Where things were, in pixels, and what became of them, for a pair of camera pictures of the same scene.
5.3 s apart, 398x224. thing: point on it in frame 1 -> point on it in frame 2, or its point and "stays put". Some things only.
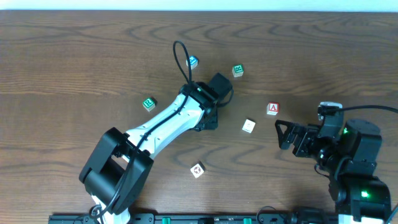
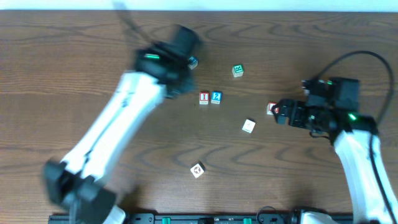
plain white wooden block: x=248 y=126 stays put
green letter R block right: x=238 y=70 stays put
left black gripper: x=209 y=122 -> x=183 y=86
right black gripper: x=298 y=140 -> x=292 y=112
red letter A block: x=272 y=108 stays put
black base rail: x=205 y=218 stays put
